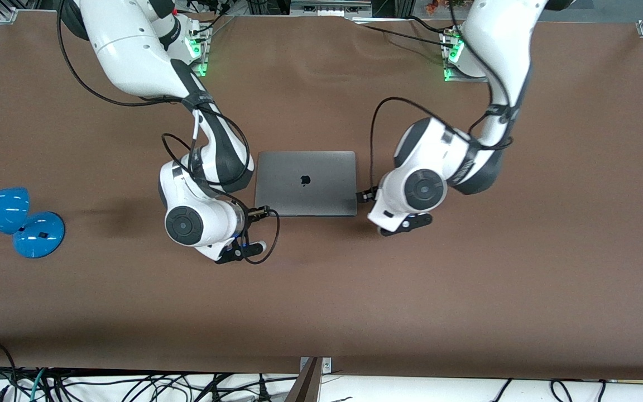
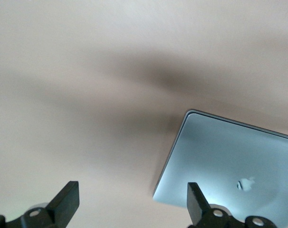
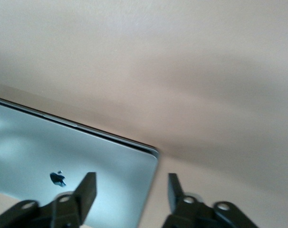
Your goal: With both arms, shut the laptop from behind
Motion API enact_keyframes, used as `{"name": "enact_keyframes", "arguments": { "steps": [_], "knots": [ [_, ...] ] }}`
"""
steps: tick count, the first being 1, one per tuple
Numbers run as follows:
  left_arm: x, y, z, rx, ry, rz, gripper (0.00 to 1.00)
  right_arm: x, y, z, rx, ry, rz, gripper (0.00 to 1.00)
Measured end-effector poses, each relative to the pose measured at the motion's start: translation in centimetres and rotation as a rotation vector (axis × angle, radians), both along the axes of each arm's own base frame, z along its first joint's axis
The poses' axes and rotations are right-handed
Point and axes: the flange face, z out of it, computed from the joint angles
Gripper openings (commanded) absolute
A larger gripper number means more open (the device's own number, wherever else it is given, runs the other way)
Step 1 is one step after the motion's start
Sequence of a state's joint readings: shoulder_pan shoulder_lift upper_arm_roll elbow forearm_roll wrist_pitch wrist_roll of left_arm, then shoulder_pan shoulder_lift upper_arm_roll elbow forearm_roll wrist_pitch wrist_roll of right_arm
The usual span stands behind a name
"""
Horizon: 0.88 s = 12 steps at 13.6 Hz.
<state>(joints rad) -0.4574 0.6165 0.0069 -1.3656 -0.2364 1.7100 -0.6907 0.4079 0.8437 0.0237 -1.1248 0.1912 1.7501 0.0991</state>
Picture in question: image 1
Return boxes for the grey laptop computer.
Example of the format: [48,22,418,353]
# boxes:
[254,150,358,218]

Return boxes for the brown table cover sheet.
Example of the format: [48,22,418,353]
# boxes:
[0,10,643,381]

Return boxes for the grey power strip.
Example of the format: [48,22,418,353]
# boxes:
[290,0,373,17]

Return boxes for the blue desk lamp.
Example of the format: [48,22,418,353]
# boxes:
[0,187,66,259]

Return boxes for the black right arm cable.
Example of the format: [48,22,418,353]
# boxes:
[56,0,281,265]

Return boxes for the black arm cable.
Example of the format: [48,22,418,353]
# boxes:
[368,0,516,194]
[56,0,281,265]

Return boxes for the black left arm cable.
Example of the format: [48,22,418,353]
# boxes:
[368,0,516,194]

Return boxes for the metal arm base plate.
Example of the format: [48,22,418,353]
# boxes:
[186,22,211,77]
[442,28,491,83]

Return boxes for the long black base cable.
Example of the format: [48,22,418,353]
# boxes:
[355,21,456,50]

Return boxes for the silver table edge bracket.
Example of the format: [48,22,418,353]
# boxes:
[300,356,333,372]

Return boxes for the short black base cable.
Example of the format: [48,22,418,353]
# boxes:
[408,15,452,36]

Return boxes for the dark metal post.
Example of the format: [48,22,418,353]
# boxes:
[284,357,323,402]

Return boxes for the tangled black floor cables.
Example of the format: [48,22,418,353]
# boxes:
[17,370,301,402]

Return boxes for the teal floor cable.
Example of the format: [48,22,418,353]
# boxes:
[29,367,48,402]

